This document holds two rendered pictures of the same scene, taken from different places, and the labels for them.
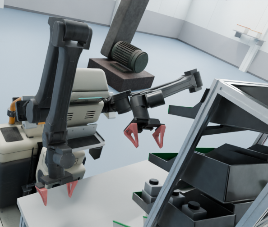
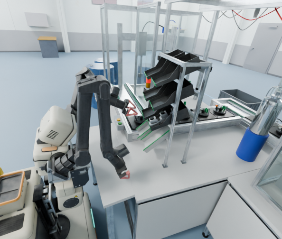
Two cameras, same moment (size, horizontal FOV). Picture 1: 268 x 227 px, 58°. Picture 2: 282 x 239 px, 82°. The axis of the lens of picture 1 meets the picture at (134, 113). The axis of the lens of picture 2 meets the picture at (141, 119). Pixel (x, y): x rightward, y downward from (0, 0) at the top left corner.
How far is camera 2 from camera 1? 87 cm
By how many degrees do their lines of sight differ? 60
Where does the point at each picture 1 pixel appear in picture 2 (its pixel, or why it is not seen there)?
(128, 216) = not seen: hidden behind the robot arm
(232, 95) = (190, 64)
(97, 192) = (107, 162)
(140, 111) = (120, 102)
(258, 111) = (198, 64)
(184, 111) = (166, 81)
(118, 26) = not seen: outside the picture
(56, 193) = (103, 183)
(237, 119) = (190, 70)
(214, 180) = (189, 91)
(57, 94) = (108, 126)
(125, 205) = not seen: hidden behind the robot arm
